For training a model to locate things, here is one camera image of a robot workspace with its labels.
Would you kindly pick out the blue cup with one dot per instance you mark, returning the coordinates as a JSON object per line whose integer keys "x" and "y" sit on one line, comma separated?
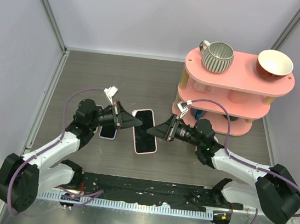
{"x": 198, "y": 114}

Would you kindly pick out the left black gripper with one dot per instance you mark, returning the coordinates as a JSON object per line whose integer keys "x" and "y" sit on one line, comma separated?
{"x": 123, "y": 119}

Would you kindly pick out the beige phone case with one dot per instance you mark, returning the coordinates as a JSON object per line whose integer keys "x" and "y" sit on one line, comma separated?
{"x": 96, "y": 129}

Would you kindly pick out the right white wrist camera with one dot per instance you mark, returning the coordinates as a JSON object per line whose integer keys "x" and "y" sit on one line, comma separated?
{"x": 183, "y": 108}

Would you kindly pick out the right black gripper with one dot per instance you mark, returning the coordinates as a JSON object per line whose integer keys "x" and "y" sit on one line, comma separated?
{"x": 167, "y": 130}

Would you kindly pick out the grey striped mug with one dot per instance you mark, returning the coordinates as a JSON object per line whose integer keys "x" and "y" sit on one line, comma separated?
{"x": 217, "y": 57}

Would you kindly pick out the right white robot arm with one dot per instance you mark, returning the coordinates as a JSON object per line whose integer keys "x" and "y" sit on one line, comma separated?
{"x": 271, "y": 189}

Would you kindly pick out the lilac phone case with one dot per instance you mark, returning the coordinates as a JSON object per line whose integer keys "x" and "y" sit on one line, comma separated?
{"x": 107, "y": 136}

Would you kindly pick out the white slotted cable duct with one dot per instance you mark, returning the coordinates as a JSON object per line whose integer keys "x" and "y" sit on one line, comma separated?
{"x": 164, "y": 209}

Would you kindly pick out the clear pink glass cup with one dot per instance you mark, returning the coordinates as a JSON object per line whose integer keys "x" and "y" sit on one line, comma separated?
{"x": 202, "y": 88}

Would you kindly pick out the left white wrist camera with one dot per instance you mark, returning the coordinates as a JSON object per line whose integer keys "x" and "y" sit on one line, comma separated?
{"x": 110, "y": 93}

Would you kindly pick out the yellow green mug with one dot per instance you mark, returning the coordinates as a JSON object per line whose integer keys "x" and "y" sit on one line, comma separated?
{"x": 215, "y": 138}

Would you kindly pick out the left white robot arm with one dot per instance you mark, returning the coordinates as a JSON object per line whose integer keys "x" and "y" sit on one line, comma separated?
{"x": 22, "y": 178}

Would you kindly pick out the pink phone case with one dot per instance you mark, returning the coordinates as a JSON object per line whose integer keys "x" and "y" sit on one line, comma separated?
{"x": 144, "y": 152}

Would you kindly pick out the red white bowl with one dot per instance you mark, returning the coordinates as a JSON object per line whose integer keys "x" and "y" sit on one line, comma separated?
{"x": 272, "y": 65}

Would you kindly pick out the pink three-tier shelf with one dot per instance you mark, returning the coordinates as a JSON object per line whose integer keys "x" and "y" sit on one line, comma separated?
{"x": 241, "y": 76}

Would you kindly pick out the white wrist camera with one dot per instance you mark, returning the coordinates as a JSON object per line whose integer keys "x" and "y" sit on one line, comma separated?
{"x": 110, "y": 93}
{"x": 183, "y": 108}

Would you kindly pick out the dark cup bottom shelf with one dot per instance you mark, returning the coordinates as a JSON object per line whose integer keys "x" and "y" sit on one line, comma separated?
{"x": 232, "y": 118}

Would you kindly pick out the black mounting plate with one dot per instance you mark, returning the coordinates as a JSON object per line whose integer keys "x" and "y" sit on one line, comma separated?
{"x": 150, "y": 192}

